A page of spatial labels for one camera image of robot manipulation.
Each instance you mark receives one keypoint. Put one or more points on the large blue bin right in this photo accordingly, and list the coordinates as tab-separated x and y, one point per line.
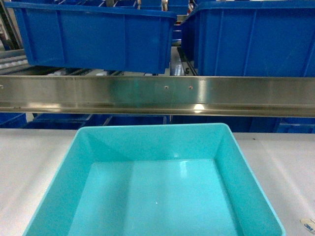
251	38

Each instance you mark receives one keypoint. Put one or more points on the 3M tape roll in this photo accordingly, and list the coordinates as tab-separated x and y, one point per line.
309	224

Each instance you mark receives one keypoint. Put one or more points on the stainless steel shelf rail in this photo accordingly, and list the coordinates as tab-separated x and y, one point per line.
170	95

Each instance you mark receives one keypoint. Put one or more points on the large blue bin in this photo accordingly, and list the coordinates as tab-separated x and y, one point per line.
94	37
251	38

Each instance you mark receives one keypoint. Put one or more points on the large blue bin left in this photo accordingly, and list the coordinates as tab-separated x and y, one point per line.
94	37

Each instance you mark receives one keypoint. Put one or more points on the teal plastic bin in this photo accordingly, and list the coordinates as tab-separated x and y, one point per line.
155	180

